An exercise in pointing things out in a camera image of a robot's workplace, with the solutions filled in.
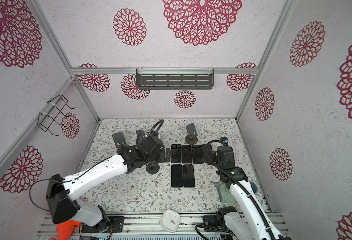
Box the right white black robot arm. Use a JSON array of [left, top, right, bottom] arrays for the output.
[[195, 140, 291, 240]]

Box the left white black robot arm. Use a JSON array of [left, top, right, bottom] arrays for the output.
[[46, 120, 165, 232]]

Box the dark grey round stand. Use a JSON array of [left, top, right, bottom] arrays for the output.
[[146, 163, 160, 175]]

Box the grey round stand back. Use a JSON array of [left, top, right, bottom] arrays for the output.
[[136, 130, 148, 144]]

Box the wood base stand right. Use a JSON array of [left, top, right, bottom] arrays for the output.
[[185, 123, 198, 145]]

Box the teal ceramic cup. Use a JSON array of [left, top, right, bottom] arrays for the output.
[[249, 180, 259, 195]]

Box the white square clock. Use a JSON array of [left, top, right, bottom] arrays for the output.
[[159, 210, 181, 233]]

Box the red orange plush toy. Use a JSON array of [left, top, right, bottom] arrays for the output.
[[56, 220, 81, 240]]

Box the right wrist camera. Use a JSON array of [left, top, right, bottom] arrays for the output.
[[220, 137, 229, 146]]

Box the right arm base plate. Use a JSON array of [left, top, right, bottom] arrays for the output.
[[203, 215, 232, 232]]

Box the dark grey wall shelf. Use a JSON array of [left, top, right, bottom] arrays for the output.
[[136, 69, 215, 90]]

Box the aluminium front rail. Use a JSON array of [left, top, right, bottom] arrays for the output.
[[36, 212, 288, 238]]

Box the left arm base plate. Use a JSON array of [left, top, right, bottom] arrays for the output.
[[81, 216, 125, 234]]

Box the black wire wall rack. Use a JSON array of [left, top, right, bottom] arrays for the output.
[[37, 95, 76, 137]]

